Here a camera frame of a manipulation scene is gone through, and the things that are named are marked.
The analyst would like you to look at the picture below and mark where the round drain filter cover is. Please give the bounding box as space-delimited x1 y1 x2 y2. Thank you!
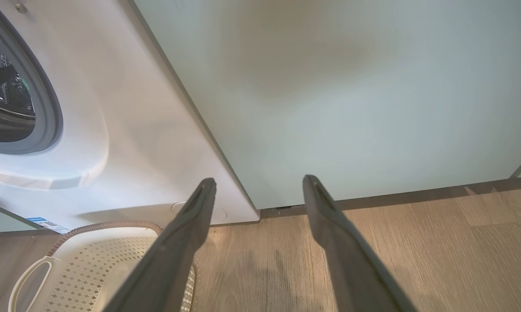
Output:
171 201 228 224

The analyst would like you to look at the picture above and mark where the dark cabinet plinth strip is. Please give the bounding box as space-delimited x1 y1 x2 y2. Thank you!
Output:
260 175 521 218

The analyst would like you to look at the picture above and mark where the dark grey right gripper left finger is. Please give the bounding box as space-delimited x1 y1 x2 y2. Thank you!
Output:
102 178 218 312

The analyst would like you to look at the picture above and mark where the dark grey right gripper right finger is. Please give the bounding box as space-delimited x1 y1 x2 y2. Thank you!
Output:
303 175 417 312

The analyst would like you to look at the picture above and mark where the white front-load washing machine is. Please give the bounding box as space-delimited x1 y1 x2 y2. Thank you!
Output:
0 0 261 234

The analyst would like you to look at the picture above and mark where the white perforated laundry basket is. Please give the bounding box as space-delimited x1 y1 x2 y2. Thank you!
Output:
8 220 196 312

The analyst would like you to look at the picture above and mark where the steel washer drum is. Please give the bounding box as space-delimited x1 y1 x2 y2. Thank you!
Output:
0 28 36 143

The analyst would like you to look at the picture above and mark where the wide pale green cabinet door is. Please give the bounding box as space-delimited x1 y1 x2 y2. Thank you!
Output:
133 0 521 211

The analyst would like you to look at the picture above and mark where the blue energy label sticker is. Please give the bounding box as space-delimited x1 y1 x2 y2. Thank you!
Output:
26 217 70 234

